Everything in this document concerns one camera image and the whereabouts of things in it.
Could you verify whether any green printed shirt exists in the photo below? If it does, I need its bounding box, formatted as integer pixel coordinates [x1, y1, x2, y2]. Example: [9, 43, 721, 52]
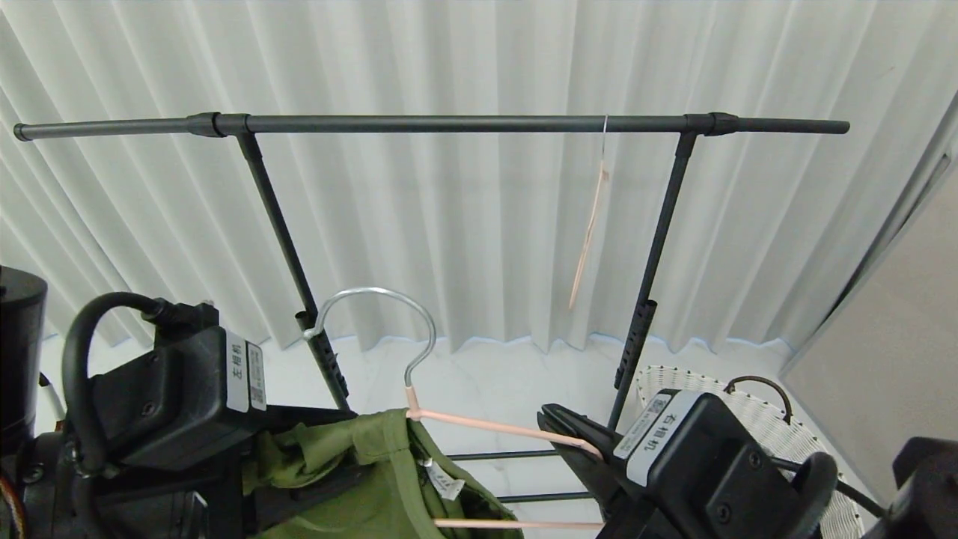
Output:
[243, 408, 525, 539]

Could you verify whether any black clothes rack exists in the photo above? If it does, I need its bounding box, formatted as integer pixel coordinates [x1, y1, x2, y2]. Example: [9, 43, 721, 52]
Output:
[13, 112, 850, 504]

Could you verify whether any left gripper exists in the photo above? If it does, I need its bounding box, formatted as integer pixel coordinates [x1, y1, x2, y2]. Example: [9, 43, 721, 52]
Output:
[82, 408, 360, 539]

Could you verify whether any pink clothes hanger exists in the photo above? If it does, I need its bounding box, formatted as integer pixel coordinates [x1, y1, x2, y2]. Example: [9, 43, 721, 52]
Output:
[567, 116, 611, 311]
[303, 287, 607, 531]

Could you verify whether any white laundry basket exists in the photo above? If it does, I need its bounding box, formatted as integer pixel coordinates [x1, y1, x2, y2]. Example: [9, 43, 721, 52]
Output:
[635, 365, 869, 539]

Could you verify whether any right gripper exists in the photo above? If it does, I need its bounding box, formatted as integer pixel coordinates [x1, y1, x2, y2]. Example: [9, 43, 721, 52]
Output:
[539, 404, 652, 539]

